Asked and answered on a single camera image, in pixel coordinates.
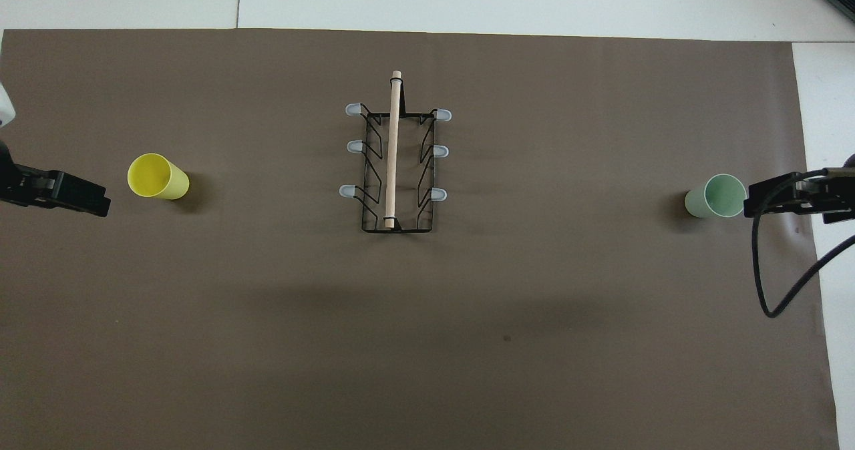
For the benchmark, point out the yellow plastic cup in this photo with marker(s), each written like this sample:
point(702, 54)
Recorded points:
point(155, 176)

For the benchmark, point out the pale green plastic cup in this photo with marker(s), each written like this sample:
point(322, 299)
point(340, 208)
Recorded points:
point(718, 196)

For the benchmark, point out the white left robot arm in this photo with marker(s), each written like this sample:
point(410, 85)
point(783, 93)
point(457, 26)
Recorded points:
point(4, 106)

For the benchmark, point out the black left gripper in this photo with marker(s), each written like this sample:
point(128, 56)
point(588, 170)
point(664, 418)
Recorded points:
point(20, 186)

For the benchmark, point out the brown table mat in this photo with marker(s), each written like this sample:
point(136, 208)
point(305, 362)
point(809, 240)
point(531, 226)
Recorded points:
point(267, 303)

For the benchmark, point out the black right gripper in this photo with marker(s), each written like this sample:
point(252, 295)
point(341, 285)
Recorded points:
point(835, 189)

